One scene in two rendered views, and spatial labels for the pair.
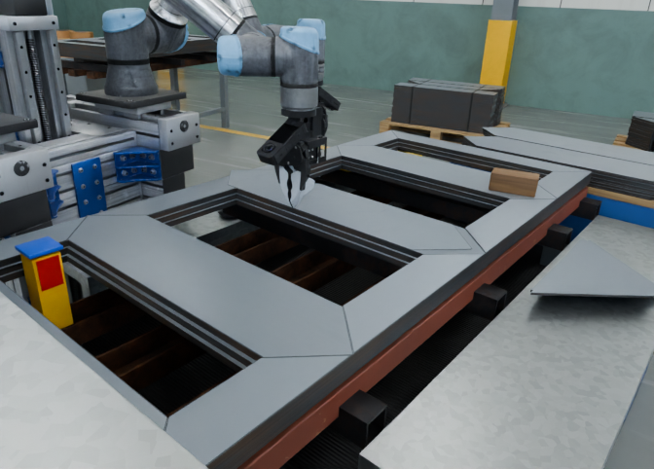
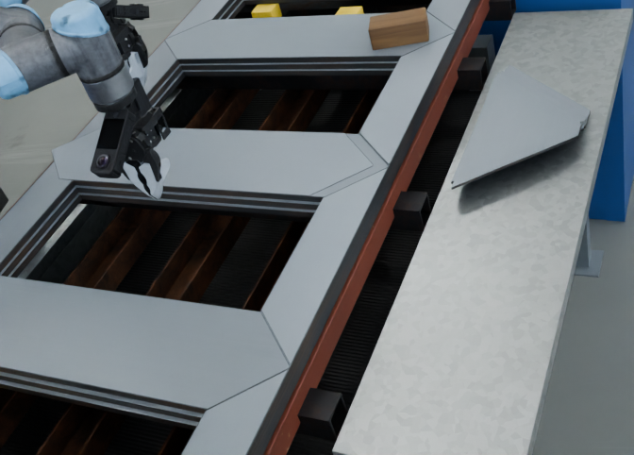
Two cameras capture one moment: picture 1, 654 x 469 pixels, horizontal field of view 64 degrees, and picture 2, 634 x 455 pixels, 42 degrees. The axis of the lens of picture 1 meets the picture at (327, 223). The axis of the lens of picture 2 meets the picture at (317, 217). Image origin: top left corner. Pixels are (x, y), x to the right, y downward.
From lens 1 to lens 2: 0.45 m
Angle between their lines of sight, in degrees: 16
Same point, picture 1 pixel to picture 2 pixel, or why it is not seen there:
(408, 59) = not seen: outside the picture
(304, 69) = (101, 58)
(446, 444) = (407, 405)
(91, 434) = not seen: outside the picture
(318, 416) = (282, 436)
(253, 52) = (33, 64)
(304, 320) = (228, 346)
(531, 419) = (479, 343)
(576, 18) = not seen: outside the picture
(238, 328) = (169, 385)
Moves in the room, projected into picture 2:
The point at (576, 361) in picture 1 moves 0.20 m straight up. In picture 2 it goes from (512, 253) to (499, 157)
